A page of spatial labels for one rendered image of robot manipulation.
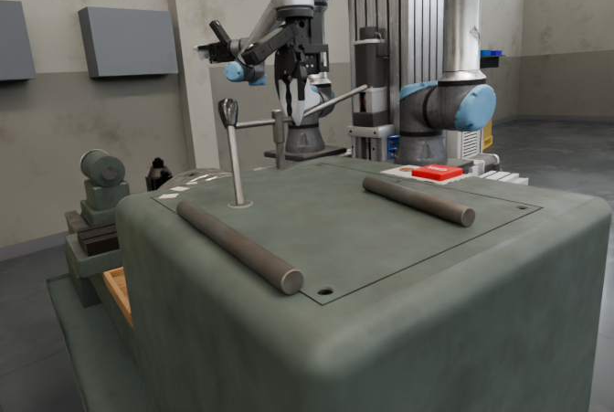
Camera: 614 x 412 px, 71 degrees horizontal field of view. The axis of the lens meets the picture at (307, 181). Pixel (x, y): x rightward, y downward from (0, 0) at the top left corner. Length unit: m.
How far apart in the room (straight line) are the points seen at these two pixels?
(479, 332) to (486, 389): 0.07
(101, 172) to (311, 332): 1.75
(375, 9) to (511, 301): 1.22
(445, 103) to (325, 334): 0.90
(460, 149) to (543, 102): 10.89
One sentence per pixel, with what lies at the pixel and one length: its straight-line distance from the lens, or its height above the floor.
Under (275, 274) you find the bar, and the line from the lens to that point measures 0.36.
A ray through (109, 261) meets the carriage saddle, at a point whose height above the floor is 0.90.
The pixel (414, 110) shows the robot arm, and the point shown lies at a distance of 1.22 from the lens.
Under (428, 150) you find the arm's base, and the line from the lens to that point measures 1.24.
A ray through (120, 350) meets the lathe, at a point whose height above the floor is 0.54.
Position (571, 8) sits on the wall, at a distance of 12.44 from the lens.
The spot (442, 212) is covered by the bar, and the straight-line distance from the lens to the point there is 0.52.
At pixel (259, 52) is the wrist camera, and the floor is 1.47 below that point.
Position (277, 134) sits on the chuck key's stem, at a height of 1.32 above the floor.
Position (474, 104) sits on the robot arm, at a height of 1.34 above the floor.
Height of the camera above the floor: 1.43
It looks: 14 degrees down
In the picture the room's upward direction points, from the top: 4 degrees counter-clockwise
